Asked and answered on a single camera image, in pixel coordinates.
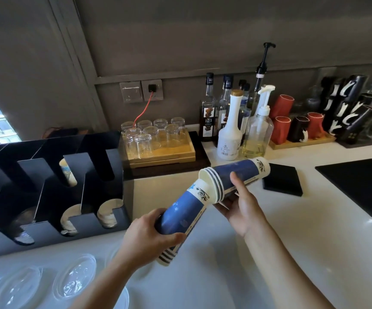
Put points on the single paper cup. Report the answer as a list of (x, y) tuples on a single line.
[(68, 173)]

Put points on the black square coaster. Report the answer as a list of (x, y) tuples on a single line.
[(282, 181)]

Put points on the person's right forearm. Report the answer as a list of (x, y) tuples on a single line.
[(285, 270)]

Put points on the clear plastic dome lid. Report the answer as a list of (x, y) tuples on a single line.
[(13, 289), (74, 276), (124, 299)]

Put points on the stack of white lids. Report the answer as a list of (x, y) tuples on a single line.
[(107, 214), (68, 218)]

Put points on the stack of blue paper cups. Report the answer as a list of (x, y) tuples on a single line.
[(237, 172), (181, 212)]

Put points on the white bottle with gold cap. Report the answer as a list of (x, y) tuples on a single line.
[(230, 138)]

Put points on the short black mug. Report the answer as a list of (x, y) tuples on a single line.
[(298, 128)]

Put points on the person's right thumb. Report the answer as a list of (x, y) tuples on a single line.
[(238, 185)]

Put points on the silver wall switch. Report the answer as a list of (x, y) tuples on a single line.
[(131, 91)]

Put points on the light wooden glass tray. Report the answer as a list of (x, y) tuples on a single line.
[(169, 154)]

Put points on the dark syrup bottle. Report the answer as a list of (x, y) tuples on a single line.
[(245, 102), (224, 109), (207, 119)]

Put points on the wooden mug tray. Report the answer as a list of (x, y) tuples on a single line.
[(301, 144)]

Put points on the stack of clear lids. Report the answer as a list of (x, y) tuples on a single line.
[(23, 228)]

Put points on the silver wall socket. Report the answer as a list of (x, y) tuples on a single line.
[(158, 93)]

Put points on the bottle with black pump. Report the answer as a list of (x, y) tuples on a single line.
[(261, 70)]

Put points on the group of clear drinking glasses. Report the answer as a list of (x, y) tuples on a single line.
[(153, 135)]

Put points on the clear bottle with white pump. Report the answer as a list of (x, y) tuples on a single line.
[(258, 135)]

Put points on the black plug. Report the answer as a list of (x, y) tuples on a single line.
[(152, 88)]

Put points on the person's left hand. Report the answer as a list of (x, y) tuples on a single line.
[(140, 238)]

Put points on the black rubber bar mat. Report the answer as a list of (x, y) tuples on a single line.
[(363, 183)]

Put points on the black cup and lid organizer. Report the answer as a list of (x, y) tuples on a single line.
[(44, 176)]

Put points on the person's left forearm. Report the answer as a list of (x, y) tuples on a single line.
[(108, 286)]

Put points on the person's right hand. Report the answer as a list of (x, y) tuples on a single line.
[(245, 212)]

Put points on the person's left thumb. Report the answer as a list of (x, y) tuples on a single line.
[(174, 238)]

